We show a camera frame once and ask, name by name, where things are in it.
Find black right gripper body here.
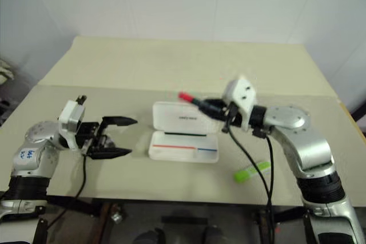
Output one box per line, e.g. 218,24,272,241
218,101,243,128

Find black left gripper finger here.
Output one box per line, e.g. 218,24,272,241
87,147,133,161
98,115,139,136

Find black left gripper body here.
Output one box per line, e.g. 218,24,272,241
75,122,116,157

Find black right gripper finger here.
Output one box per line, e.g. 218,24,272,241
196,103,225,121
200,98,227,108

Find red marker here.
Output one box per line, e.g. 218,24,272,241
177,91,204,108

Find white open pencil case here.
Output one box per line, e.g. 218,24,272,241
148,101,220,165

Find green marker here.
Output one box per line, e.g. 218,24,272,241
233,160,272,183

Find metal table leg joint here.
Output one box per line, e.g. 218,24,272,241
100,202,128,225

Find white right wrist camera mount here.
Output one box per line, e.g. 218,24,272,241
222,74,258,131

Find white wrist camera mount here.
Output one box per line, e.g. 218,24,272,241
222,74,258,131
58,94,87,151

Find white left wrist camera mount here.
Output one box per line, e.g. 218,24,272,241
58,94,87,151

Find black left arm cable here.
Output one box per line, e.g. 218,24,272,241
45,154,87,230

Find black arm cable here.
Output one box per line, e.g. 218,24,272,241
45,154,87,230
222,123,277,244

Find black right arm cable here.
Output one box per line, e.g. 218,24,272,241
222,123,277,244

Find black table frame bracket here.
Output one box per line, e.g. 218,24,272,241
256,206,308,225

